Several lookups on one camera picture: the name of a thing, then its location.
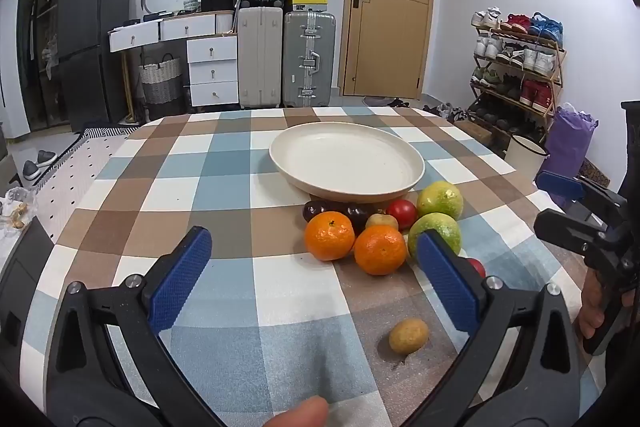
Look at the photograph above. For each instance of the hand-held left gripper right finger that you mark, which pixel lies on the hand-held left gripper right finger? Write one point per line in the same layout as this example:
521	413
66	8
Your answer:
447	282

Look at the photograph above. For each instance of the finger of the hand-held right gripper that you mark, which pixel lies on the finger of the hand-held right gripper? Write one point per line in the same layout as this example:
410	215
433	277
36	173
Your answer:
560	184
565	232

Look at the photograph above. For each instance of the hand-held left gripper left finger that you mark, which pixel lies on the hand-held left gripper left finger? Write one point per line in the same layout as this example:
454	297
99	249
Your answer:
182	277

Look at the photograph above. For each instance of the large red tomato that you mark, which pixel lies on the large red tomato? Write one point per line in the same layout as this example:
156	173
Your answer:
477	267

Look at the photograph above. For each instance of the green citrus fruit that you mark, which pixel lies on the green citrus fruit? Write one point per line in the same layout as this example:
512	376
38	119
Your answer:
442	227

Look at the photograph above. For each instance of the small brown-yellow fruit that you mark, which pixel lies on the small brown-yellow fruit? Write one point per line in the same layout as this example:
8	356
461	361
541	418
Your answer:
409	336

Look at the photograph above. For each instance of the orange mandarin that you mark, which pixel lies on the orange mandarin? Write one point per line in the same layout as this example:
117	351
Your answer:
330	236
380	251

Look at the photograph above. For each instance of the yellow-green citrus fruit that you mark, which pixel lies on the yellow-green citrus fruit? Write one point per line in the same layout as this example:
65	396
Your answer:
440	199

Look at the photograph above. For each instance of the small red tomato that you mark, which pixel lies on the small red tomato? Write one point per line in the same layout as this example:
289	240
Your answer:
401	213

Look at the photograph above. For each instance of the small yellow-red fruit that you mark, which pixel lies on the small yellow-red fruit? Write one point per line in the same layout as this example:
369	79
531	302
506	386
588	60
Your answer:
382	222

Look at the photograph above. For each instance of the dark purple plum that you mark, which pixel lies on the dark purple plum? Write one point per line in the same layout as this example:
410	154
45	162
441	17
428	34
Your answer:
315	208
357	213

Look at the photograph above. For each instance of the cream round plate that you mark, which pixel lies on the cream round plate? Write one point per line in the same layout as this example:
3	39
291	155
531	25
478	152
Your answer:
345	157

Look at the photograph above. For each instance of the person's right hand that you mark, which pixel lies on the person's right hand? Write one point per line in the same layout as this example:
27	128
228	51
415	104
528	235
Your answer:
592	307

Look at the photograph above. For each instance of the person's left hand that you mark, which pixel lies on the person's left hand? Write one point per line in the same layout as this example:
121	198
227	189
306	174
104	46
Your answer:
300	413

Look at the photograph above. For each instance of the brown doormat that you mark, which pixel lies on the brown doormat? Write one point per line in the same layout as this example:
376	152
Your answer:
595	172

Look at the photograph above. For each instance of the purple bag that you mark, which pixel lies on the purple bag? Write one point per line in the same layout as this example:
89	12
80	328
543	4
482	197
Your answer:
570	142

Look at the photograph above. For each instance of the white bucket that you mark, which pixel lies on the white bucket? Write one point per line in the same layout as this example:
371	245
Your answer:
525	157

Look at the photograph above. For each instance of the checkered tablecloth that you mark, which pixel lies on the checkered tablecloth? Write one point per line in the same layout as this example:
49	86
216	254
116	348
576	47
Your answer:
280	287

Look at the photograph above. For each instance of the wooden shoe rack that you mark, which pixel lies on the wooden shoe rack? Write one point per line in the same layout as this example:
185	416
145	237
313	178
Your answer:
557	77

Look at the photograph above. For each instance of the rows of racked shoes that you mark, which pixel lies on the rows of racked shoes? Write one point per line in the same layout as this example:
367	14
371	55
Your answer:
535	59

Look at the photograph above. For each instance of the group of loose sneakers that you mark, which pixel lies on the group of loose sneakers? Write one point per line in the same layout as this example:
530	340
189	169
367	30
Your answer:
447	112

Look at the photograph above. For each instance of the dotted beige blanket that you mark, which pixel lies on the dotted beige blanket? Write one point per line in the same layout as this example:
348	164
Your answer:
70	182

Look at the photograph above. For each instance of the black and white patterned rug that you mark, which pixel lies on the black and white patterned rug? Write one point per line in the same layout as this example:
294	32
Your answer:
105	132

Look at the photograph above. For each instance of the clear plastic bag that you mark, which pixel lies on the clear plastic bag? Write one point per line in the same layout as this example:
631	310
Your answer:
17	207

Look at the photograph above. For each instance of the grey slipper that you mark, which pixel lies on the grey slipper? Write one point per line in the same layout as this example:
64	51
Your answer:
46	157
30	170

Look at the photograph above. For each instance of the round fan base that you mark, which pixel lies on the round fan base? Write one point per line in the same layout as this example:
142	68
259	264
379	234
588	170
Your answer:
382	102

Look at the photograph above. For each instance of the woven laundry basket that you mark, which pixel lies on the woven laundry basket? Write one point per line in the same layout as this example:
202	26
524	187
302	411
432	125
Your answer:
160	82

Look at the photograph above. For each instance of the white dresser with drawers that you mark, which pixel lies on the white dresser with drawers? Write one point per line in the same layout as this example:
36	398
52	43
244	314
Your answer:
212	72

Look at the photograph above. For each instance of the beige suitcase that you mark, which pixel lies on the beige suitcase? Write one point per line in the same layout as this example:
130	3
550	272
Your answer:
260	57

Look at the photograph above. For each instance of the wooden door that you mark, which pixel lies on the wooden door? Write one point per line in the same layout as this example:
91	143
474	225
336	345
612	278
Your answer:
390	7

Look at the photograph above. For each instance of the grey suitcase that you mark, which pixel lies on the grey suitcase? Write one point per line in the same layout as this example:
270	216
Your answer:
307	57

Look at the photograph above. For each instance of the white ribbed container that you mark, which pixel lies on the white ribbed container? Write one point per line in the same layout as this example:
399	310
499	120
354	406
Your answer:
224	23

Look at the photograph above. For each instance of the dark grey refrigerator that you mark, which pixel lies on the dark grey refrigerator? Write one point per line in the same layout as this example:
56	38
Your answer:
90	32

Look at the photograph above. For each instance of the small white basket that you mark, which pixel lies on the small white basket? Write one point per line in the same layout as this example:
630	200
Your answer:
190	5

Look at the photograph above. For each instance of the black storage box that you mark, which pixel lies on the black storage box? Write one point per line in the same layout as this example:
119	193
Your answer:
217	0

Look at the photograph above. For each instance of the yellow and black shoe box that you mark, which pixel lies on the yellow and black shoe box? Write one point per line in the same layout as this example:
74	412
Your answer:
309	3

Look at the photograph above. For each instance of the glass-door wardrobe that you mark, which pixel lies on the glass-door wardrobe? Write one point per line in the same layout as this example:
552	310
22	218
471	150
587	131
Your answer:
40	7

